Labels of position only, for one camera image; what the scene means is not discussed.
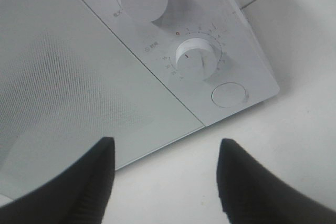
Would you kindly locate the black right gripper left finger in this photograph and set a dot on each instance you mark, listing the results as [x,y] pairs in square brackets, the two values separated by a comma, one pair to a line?
[80,194]

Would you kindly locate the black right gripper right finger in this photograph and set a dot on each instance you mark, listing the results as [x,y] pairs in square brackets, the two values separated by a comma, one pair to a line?
[249,193]

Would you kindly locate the round door release button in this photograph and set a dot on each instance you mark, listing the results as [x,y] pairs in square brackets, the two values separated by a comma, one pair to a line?
[229,94]

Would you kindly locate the white microwave door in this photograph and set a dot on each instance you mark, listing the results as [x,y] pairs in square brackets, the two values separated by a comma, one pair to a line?
[67,82]

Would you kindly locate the white lower timer knob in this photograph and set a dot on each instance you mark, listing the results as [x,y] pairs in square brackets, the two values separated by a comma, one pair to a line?
[196,59]

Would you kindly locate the white microwave oven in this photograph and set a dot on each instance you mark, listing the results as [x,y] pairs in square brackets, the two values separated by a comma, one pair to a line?
[154,44]

